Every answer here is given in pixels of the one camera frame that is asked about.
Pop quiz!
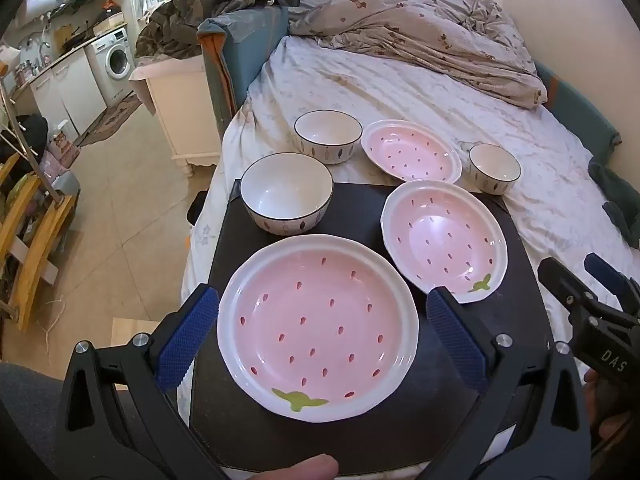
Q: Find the medium white fish-print bowl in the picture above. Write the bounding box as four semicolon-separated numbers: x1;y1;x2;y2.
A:
293;110;364;165

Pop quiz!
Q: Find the printed carton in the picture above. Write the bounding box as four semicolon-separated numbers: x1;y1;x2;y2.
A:
48;120;83;168

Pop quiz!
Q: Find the white kitchen cabinet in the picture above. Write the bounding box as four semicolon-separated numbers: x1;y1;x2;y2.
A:
30;50;108;136

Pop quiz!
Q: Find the cardboard box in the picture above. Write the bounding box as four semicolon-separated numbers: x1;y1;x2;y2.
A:
92;2;126;36

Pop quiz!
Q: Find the camouflage cloth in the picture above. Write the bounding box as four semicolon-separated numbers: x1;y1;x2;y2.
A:
135;0;276;60

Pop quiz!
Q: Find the white string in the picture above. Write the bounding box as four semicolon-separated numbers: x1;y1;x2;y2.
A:
42;300;66;356

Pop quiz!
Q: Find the large white fish-print bowl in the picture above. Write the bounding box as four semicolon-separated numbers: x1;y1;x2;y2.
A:
240;152;334;236

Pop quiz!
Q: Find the black leather mat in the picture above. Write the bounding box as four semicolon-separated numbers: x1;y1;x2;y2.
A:
190;178;551;476

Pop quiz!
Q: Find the metal pole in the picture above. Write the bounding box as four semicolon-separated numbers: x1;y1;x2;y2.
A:
0;80;63;206

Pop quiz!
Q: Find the teal upholstered bed frame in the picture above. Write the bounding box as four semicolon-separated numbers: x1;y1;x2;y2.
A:
196;7;621;161

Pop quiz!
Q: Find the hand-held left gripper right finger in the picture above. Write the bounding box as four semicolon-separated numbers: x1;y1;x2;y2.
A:
426;286;593;480

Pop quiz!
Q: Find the beige printed quilt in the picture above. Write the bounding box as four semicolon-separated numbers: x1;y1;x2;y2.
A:
289;0;548;108

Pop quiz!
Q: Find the white washing machine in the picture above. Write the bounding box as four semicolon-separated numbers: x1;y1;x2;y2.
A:
85;27;137;103

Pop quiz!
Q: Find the person's right hand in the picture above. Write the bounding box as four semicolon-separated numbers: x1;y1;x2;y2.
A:
582;369;640;443

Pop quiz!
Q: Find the white bedside cabinet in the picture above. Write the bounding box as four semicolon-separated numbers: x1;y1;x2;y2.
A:
129;55;223;177

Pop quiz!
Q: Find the black cloth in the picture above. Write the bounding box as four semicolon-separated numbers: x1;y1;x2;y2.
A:
187;190;208;226

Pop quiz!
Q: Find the dark green cloth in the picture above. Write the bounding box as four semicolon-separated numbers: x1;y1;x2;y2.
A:
587;157;640;251

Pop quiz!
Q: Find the person's left hand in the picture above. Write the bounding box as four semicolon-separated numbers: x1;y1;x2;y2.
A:
252;454;341;480

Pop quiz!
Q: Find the pink strawberry plate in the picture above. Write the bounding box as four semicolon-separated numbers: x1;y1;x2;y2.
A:
381;179;509;305
217;234;420;423
361;119;463;184

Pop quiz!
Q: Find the yellow wooden rack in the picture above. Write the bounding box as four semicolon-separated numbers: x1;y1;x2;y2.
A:
0;152;81;333

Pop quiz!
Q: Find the black bag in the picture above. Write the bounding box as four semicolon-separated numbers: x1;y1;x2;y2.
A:
15;115;49;156

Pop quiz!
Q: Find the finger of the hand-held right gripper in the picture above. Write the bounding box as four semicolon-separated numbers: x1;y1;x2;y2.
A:
538;257;601;318
584;253;640;311

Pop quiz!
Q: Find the brown patterned rug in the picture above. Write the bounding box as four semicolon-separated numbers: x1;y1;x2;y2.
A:
80;91;146;147

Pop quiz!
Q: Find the grey trouser leg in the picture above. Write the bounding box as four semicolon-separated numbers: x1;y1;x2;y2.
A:
0;362;166;480

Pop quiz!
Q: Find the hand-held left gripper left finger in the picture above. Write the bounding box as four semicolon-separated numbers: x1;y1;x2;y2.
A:
55;284;221;480

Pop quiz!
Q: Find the small white fish-print bowl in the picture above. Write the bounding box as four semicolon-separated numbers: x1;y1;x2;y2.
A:
468;143;522;196

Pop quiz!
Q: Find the light wooden board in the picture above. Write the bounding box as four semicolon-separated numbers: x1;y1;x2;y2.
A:
111;317;166;391

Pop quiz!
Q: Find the grey bin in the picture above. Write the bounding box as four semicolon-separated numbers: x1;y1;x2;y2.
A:
47;170;81;198

